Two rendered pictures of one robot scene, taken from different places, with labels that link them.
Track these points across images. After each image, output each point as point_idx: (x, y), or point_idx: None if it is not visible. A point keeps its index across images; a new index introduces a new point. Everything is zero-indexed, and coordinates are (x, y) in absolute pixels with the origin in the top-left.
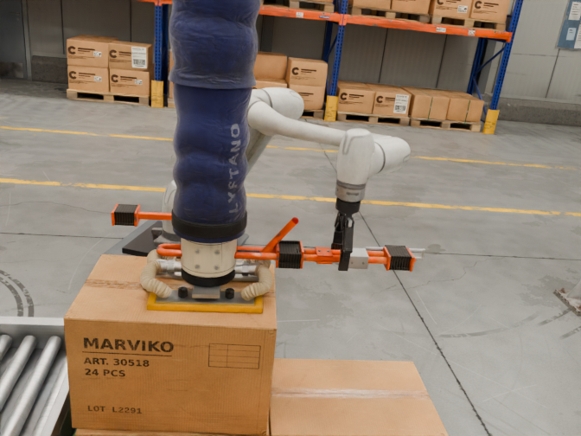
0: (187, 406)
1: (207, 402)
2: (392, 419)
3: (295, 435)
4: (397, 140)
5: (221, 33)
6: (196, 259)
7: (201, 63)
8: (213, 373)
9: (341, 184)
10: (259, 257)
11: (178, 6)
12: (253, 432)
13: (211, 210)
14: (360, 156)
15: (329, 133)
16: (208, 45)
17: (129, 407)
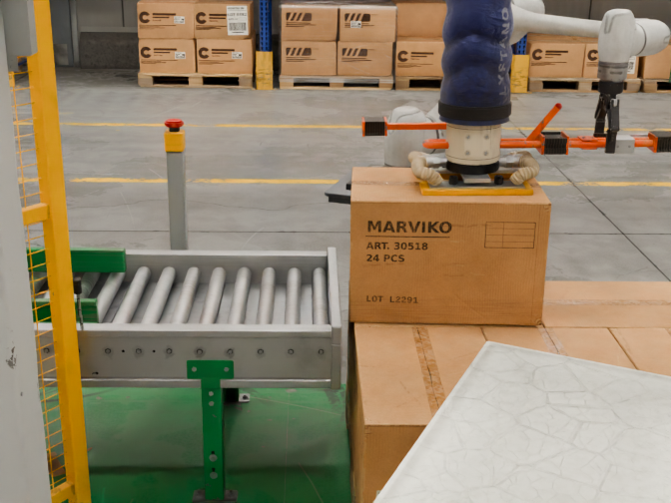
0: (462, 292)
1: (482, 288)
2: (669, 317)
3: (569, 327)
4: (656, 21)
5: None
6: (466, 145)
7: None
8: (488, 254)
9: (604, 64)
10: (524, 145)
11: None
12: (527, 321)
13: (483, 92)
14: (622, 33)
15: (583, 24)
16: None
17: (405, 295)
